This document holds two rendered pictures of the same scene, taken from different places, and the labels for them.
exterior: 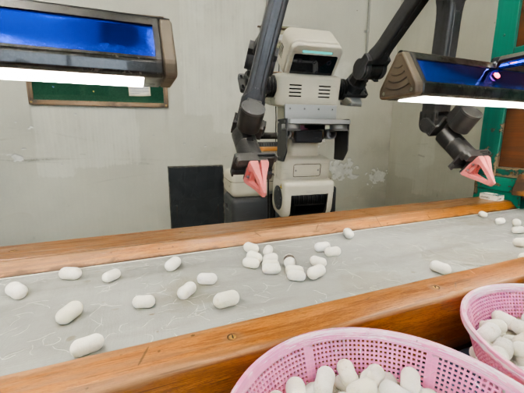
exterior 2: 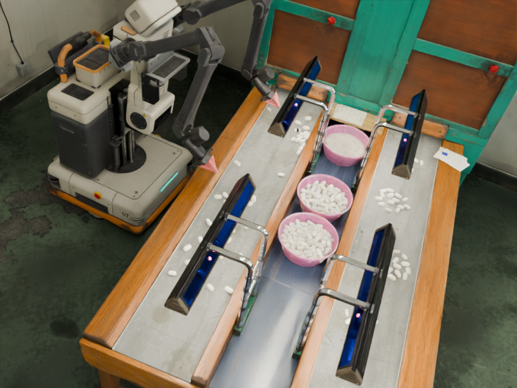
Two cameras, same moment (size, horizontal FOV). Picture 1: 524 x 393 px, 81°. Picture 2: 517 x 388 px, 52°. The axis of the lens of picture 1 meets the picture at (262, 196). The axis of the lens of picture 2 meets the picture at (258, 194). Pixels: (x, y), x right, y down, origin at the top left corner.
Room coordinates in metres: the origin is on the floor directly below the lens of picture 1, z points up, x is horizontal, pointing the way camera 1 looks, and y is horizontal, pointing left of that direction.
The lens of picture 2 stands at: (-0.48, 1.28, 2.49)
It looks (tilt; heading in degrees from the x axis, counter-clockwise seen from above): 45 degrees down; 305
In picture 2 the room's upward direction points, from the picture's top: 10 degrees clockwise
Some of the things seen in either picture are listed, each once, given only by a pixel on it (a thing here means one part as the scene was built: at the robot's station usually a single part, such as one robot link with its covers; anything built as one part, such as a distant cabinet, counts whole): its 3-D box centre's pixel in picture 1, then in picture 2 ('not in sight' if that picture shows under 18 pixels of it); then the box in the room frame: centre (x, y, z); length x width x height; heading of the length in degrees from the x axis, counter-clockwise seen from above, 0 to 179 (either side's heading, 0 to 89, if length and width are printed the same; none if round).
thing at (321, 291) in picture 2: not in sight; (335, 314); (-0.17, 0.22, 0.90); 0.20 x 0.19 x 0.45; 112
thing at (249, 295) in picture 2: not in sight; (231, 274); (0.20, 0.37, 0.90); 0.20 x 0.19 x 0.45; 112
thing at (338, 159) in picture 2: not in sight; (344, 147); (0.44, -0.77, 0.72); 0.27 x 0.27 x 0.10
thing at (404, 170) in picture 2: not in sight; (412, 129); (0.12, -0.71, 1.08); 0.62 x 0.08 x 0.07; 112
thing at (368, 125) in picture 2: not in sight; (355, 118); (0.52, -0.97, 0.77); 0.33 x 0.15 x 0.01; 22
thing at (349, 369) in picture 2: not in sight; (371, 293); (-0.24, 0.19, 1.08); 0.62 x 0.08 x 0.07; 112
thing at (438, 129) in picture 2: not in sight; (419, 123); (0.23, -1.14, 0.83); 0.30 x 0.06 x 0.07; 22
